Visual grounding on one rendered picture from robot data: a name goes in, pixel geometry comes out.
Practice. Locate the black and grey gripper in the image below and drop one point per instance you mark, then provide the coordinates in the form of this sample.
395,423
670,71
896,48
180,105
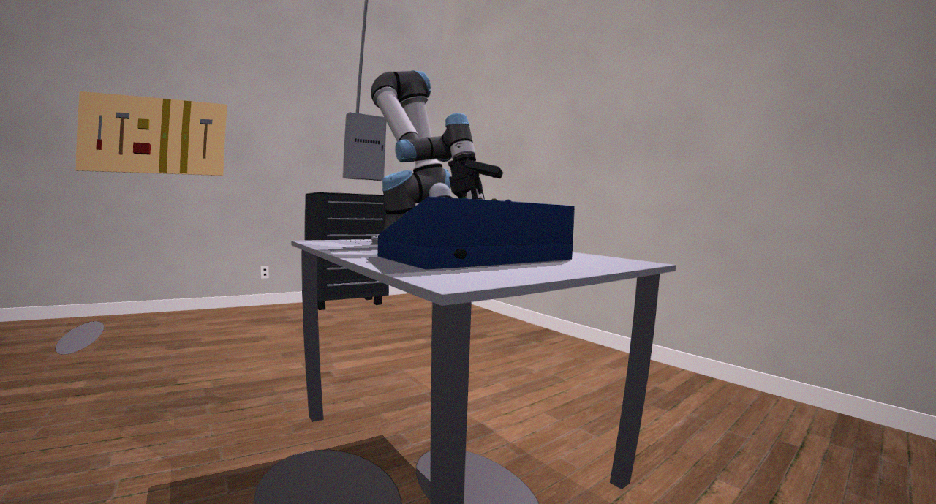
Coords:
462,181

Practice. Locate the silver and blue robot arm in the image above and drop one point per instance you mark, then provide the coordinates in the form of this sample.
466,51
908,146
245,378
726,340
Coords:
402,190

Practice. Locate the blue control console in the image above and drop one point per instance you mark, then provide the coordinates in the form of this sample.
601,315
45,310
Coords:
458,232

